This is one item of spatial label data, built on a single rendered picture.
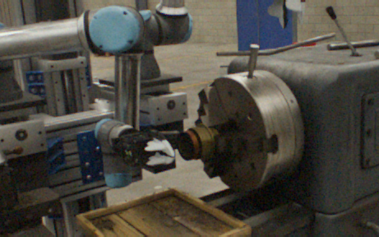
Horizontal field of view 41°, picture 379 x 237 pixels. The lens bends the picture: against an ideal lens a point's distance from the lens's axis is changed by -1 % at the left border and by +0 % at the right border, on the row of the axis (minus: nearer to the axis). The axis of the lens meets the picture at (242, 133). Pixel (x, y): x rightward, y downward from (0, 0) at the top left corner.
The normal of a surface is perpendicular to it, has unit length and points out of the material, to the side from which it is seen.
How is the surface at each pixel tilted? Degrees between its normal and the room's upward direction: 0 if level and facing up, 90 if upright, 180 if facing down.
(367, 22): 90
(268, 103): 51
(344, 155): 89
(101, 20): 90
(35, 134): 90
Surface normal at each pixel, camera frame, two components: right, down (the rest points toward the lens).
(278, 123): 0.57, -0.13
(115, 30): 0.15, 0.26
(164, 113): 0.65, 0.18
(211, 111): 0.51, -0.33
